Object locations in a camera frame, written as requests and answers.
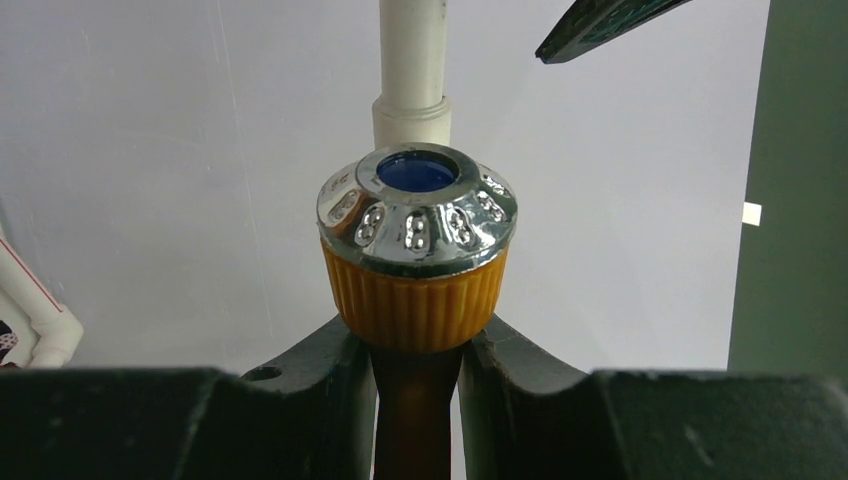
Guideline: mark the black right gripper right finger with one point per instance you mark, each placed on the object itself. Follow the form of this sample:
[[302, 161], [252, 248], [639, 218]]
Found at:
[[528, 415]]

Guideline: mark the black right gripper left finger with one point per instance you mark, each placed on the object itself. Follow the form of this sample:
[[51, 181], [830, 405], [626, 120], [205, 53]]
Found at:
[[306, 414]]

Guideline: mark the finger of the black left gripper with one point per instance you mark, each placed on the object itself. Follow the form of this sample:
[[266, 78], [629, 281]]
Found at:
[[589, 24]]

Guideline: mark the white pvc pipe frame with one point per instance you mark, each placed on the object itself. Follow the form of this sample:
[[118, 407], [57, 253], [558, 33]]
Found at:
[[160, 160]]

